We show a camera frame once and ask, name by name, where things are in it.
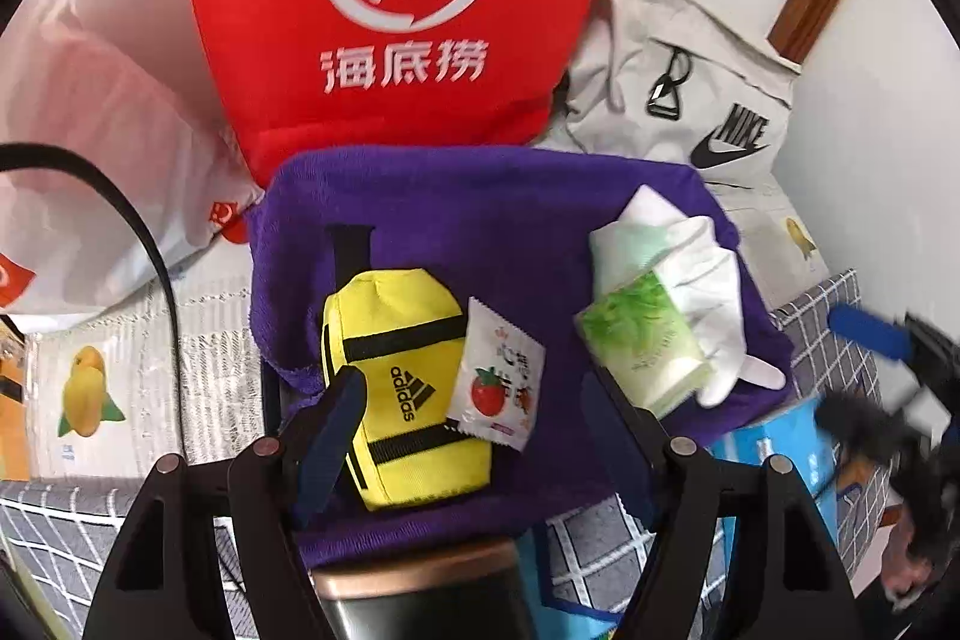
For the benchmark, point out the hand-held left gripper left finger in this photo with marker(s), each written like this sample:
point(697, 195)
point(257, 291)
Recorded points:
point(330, 445)

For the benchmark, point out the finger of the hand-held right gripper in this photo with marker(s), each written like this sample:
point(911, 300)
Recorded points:
point(870, 329)
point(855, 422)

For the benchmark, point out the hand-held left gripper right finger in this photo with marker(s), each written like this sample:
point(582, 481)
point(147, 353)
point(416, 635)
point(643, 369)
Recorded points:
point(619, 452)

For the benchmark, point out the green leaf-print tissue pack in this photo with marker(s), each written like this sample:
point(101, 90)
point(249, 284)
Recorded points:
point(645, 340)

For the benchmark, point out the yellow zip pouch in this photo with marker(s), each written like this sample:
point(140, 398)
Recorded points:
point(405, 325)

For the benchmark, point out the strawberry-print white sachet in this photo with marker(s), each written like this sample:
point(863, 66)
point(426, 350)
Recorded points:
point(495, 370)

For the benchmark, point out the mint green cloth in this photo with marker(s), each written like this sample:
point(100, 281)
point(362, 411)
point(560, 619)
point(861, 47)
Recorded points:
point(630, 257)

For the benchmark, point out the blue tissue pack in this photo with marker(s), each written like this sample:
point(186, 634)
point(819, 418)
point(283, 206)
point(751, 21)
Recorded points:
point(780, 437)

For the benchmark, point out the white mango-print bed sheet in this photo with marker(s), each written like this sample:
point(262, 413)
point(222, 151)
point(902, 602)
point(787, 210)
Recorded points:
point(187, 347)

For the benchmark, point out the purple towel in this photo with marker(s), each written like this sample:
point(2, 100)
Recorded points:
point(487, 220)

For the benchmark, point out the grey checked blanket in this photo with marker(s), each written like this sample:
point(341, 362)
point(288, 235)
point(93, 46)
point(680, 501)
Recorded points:
point(75, 535)

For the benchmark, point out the light wooden furniture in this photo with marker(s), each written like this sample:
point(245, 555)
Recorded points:
point(11, 400)

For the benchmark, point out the silver plastic bag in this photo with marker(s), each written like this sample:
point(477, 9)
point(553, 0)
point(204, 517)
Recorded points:
point(112, 160)

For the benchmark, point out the red paper bag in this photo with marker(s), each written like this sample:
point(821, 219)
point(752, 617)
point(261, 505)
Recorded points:
point(300, 85)

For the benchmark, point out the beige waist bag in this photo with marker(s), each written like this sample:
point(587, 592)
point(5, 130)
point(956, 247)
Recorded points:
point(637, 48)

